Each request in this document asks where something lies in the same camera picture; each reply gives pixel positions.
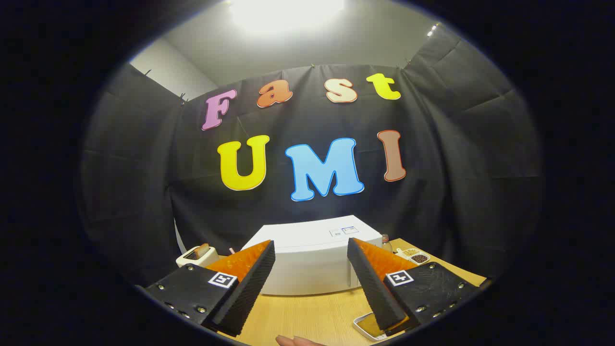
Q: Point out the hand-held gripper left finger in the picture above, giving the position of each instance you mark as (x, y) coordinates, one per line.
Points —
(250, 288)

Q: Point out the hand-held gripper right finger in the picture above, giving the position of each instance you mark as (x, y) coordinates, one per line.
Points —
(375, 288)

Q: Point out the white microwave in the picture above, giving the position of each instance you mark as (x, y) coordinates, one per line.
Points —
(307, 259)

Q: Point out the white rectangular tray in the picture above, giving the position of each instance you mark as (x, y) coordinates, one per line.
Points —
(360, 327)

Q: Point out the clear plastic water bottle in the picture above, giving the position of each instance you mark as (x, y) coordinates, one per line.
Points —
(386, 245)

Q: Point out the white divided bean dish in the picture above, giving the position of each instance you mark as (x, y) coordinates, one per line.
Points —
(419, 258)

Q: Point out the toast slice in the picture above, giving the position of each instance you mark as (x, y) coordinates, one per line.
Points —
(202, 251)

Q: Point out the white toaster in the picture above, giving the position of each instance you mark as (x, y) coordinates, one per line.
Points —
(187, 262)

